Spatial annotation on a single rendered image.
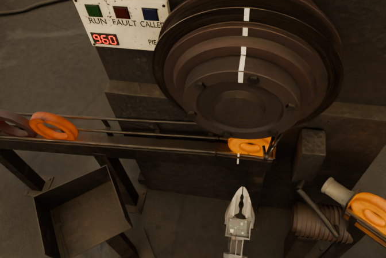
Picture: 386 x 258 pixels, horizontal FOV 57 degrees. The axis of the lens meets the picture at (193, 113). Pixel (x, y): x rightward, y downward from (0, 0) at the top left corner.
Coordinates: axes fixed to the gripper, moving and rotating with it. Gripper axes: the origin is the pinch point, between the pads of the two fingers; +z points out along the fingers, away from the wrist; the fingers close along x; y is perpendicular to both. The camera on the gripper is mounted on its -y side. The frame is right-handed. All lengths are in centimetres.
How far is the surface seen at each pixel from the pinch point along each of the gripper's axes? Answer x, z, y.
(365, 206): -37.0, 0.6, -1.9
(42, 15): 172, 123, -119
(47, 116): 74, 17, -4
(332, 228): -31.4, -7.2, -17.3
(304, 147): -17.7, 16.0, 0.1
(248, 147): -0.3, 15.7, -9.7
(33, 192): 114, -12, -74
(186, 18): 15, 31, 49
